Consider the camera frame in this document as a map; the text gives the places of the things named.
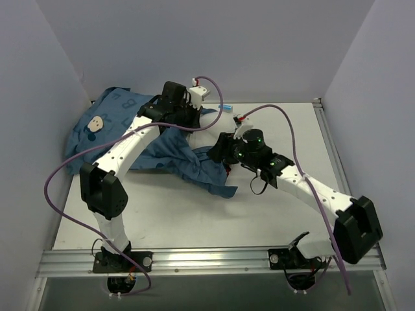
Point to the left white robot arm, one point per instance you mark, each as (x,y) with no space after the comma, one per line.
(101,182)

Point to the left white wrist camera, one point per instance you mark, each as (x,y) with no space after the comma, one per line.
(198,95)

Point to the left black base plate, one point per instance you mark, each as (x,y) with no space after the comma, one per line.
(107,262)

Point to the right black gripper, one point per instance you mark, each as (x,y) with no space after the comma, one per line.
(219,148)

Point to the white pillow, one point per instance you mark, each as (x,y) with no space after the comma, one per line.
(208,138)

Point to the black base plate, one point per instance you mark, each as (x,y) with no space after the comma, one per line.
(292,259)
(107,262)

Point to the aluminium rail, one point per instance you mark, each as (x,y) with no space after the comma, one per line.
(166,262)
(337,168)

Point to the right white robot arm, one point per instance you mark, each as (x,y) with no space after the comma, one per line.
(281,173)

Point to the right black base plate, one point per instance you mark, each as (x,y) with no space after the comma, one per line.
(292,259)

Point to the aluminium front rail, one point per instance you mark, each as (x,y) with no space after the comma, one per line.
(166,262)

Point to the aluminium right side rail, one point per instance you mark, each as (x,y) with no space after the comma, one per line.
(337,168)

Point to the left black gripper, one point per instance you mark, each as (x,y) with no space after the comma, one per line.
(189,116)

